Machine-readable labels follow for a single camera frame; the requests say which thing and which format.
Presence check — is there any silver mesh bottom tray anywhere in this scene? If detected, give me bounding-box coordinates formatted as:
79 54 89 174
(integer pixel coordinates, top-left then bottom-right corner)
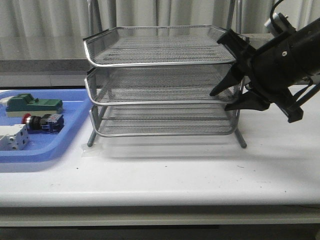
89 103 239 137

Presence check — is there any silver mesh top tray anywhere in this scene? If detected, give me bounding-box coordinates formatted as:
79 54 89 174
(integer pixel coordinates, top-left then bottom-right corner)
83 25 235 68

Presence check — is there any clear tape strip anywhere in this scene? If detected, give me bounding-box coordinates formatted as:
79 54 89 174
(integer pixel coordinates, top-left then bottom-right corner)
81 143 103 158

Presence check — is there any grey metal rack frame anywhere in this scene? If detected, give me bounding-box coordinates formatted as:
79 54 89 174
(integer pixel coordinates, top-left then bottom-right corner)
85 29 250 150

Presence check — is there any red emergency push button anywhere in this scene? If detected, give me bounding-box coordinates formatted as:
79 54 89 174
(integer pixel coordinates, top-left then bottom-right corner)
21 113 64 134

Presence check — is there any silver mesh tray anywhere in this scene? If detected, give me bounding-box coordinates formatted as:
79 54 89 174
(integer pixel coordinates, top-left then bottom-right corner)
83 25 235 68
89 103 239 137
84 64 241 106

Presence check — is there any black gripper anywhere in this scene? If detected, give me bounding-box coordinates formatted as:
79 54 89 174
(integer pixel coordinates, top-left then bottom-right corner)
209 29 304 123

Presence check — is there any white connector on gripper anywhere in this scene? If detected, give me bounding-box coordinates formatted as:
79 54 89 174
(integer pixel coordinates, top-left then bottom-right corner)
263 12 288 31

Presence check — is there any blue plastic tray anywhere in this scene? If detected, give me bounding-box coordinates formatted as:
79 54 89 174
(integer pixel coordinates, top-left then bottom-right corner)
0 89 92 163

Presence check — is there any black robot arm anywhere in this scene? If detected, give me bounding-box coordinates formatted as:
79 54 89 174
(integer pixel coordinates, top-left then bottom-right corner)
210 19 320 123

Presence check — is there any green and beige switch block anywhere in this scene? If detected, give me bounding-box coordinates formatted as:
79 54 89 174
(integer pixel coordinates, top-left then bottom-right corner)
5 93 63 117

